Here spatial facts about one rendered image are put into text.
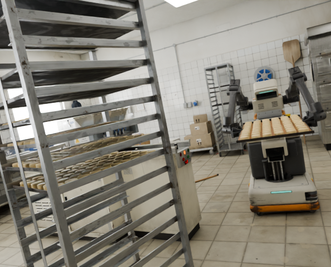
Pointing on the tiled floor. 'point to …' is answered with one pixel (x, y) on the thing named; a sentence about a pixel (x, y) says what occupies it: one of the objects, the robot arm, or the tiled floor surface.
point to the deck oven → (328, 78)
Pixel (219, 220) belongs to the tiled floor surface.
